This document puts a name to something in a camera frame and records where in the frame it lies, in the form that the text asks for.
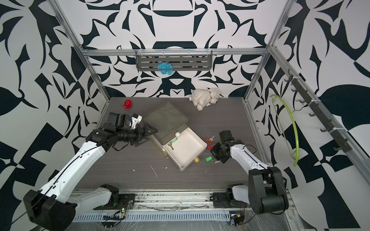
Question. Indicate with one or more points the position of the white cable duct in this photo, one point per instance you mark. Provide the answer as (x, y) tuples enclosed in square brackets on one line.
[(136, 216)]

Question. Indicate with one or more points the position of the keys with green tag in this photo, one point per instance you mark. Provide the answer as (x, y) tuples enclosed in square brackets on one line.
[(212, 159)]

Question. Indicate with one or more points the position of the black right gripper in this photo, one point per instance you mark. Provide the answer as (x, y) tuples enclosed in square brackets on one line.
[(214, 151)]

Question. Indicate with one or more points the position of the white plush toy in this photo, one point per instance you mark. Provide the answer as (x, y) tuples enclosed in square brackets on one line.
[(204, 98)]

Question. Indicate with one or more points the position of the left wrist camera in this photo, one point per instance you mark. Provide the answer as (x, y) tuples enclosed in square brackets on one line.
[(120, 120)]

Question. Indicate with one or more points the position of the keys with red tag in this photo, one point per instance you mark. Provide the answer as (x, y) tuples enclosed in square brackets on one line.
[(210, 141)]

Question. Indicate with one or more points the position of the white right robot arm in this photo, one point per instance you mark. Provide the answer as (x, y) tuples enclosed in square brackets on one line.
[(266, 191)]

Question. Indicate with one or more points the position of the green clothes hanger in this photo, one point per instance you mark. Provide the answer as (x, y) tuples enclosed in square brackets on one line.
[(287, 126)]

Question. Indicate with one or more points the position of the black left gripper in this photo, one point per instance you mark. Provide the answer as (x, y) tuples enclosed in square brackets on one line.
[(140, 135)]

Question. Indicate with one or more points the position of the grey wall hook rail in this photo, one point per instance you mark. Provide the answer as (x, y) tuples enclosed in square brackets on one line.
[(309, 99)]

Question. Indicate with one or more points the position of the teal crumpled cloth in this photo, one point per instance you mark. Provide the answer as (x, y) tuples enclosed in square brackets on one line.
[(165, 68)]

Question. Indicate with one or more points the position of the red plush toy keychain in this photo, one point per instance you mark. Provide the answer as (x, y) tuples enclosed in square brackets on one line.
[(127, 104)]

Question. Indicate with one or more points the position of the three-drawer storage box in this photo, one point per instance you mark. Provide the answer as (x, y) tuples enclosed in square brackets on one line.
[(168, 120)]

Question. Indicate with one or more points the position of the grey wall shelf rack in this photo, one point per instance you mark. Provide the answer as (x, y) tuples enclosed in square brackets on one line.
[(181, 60)]

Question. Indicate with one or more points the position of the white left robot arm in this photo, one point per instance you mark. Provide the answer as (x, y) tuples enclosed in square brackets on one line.
[(52, 206)]

